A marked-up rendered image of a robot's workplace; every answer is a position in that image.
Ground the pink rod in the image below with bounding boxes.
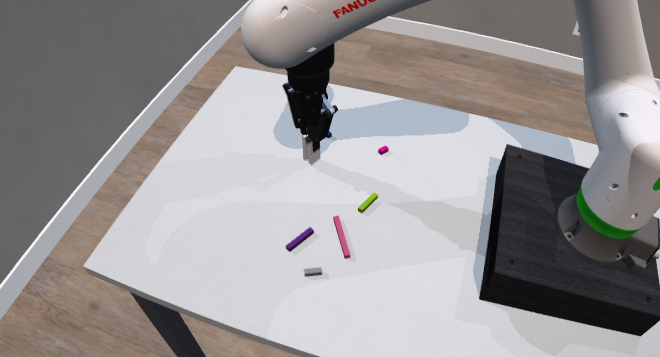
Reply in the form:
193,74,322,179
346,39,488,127
333,216,350,259

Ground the purple rod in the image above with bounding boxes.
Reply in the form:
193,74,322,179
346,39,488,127
286,227,314,252

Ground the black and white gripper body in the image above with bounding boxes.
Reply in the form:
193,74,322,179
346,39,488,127
287,70,329,110

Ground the grey rod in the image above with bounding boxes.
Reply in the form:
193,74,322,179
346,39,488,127
304,267,322,277

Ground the lime green rod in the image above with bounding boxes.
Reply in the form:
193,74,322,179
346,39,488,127
358,193,378,213

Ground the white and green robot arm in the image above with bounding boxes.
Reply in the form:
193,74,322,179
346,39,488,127
241,0,660,273

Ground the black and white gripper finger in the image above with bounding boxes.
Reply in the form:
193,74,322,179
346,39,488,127
304,94,338,164
283,82,308,160

